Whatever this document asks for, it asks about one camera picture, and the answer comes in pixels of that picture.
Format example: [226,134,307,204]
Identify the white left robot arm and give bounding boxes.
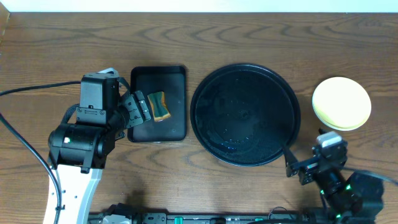
[44,90,150,223]

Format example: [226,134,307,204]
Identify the green and orange sponge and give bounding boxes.
[147,91,171,122]

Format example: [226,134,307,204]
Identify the black rectangular tray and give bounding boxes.
[127,66,187,142]

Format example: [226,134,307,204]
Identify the yellow plate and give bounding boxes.
[312,77,372,131]

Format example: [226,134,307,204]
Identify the black round tray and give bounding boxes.
[190,63,301,167]

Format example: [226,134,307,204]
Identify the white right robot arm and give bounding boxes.
[283,141,384,223]

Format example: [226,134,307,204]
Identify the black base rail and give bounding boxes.
[87,203,312,224]

